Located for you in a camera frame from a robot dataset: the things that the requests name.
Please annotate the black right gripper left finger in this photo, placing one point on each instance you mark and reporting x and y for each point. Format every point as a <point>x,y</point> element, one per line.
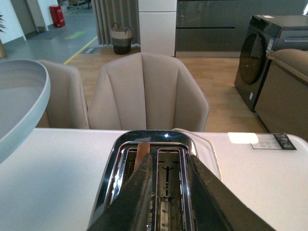
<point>129,211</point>

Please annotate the beige chair on right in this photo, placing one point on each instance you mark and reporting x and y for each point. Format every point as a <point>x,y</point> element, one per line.
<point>147,91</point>

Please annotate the white round plate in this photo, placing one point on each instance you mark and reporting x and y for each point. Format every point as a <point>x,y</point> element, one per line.
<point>24,94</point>

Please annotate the beige cushioned sofa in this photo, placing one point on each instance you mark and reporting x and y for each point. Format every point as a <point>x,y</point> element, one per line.
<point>283,102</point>

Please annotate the dark grey washing machine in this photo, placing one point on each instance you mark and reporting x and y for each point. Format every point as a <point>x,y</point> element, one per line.
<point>266,33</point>

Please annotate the grey kitchen cabinet counter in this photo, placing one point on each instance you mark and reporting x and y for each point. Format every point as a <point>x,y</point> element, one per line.
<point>221,25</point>

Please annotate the white refrigerator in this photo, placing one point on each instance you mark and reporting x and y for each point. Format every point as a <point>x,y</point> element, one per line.
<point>157,20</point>

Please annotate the white chrome two-slot toaster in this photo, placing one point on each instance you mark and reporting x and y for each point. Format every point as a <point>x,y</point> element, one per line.
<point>171,206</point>

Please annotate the gold plant pot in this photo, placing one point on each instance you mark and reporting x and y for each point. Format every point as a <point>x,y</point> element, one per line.
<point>2,50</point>

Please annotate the beige chair on left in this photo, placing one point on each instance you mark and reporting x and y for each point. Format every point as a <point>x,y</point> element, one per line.
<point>67,107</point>

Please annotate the beige chair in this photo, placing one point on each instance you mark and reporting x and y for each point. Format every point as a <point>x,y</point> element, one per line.
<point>147,91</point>
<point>67,107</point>

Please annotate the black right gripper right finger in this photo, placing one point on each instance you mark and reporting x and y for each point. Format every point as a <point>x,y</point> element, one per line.
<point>215,207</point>

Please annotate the grey floor sign sticker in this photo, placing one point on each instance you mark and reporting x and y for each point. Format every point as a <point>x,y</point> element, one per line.
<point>90,50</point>

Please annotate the slice of brown bread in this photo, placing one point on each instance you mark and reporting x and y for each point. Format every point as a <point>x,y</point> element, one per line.
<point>142,154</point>

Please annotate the grey floor mat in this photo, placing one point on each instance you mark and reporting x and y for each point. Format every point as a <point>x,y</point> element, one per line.
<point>48,35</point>

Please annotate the green potted plant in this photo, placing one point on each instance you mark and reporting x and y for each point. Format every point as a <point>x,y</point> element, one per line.
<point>2,26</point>

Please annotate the woven laundry basket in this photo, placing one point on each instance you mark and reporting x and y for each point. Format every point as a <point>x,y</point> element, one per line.
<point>121,38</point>

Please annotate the black label sticker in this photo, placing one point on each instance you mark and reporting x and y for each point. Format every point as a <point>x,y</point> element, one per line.
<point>273,142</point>

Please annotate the grey pleated curtain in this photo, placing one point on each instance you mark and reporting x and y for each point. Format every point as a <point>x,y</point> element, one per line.
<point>123,12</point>

